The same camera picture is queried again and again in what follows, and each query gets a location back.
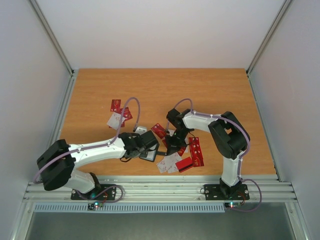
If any red card magnetic stripe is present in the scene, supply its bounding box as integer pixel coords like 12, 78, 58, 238
175, 157, 193, 173

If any black leather card holder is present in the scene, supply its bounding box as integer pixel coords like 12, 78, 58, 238
139, 150, 157, 163

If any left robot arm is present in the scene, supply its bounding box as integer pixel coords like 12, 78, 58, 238
33, 129, 159, 199

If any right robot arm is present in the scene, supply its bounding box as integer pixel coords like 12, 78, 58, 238
165, 108, 250, 199

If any red card centre pile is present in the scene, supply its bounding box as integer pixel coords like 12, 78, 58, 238
162, 139, 187, 156

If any white card lower middle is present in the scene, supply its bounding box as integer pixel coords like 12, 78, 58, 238
165, 153, 182, 174

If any red VIP card centre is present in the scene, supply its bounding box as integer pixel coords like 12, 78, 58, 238
151, 123, 167, 140

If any red card column upper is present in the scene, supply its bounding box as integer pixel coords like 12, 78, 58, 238
188, 137, 203, 159

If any red VIP card column lower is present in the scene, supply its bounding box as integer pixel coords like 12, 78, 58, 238
191, 156, 204, 168

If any red card left cluster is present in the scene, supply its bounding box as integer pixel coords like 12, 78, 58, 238
123, 107, 133, 121

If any white card left cluster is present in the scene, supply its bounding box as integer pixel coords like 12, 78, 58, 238
107, 112, 126, 130

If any red card far left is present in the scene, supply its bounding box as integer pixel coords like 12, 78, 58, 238
110, 99, 121, 113

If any right controller board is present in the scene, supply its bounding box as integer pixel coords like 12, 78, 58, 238
224, 201, 242, 209

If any controller board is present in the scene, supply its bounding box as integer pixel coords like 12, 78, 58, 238
87, 202, 104, 211
224, 201, 242, 209

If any left controller board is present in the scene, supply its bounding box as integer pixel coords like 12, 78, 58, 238
87, 202, 104, 211

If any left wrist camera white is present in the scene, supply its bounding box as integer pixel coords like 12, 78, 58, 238
133, 126, 147, 135

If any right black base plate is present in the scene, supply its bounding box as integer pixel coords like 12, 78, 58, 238
204, 183, 250, 201

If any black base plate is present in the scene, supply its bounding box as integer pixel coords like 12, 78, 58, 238
70, 184, 117, 201
204, 183, 250, 201

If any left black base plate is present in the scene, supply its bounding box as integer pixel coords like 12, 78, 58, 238
70, 184, 117, 201

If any grey slotted cable duct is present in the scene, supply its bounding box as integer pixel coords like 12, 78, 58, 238
33, 202, 225, 214

